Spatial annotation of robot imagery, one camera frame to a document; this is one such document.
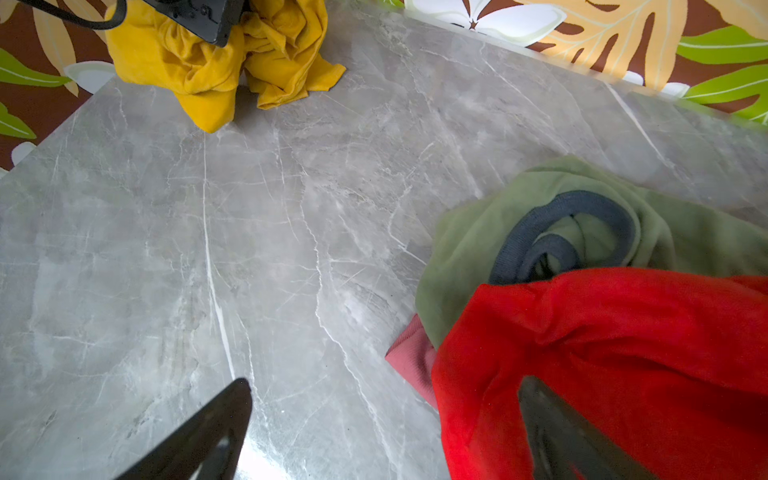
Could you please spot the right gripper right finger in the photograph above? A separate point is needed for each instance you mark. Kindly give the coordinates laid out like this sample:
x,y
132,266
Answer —
x,y
564,444

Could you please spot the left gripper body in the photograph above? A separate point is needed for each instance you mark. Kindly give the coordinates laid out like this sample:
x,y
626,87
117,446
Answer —
x,y
210,20

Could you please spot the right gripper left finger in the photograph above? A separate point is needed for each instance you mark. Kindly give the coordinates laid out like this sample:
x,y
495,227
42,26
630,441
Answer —
x,y
207,446

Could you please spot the red cloth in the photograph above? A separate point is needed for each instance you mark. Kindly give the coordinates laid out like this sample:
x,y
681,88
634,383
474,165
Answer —
x,y
672,367

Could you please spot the green cloth with grey collar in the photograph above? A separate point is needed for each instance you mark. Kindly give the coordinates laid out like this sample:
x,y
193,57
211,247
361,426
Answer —
x,y
567,215

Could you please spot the yellow cloth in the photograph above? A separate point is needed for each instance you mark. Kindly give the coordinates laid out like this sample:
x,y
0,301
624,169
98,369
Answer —
x,y
275,48

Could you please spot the pink cloth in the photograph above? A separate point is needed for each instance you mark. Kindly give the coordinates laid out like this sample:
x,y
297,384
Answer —
x,y
412,356

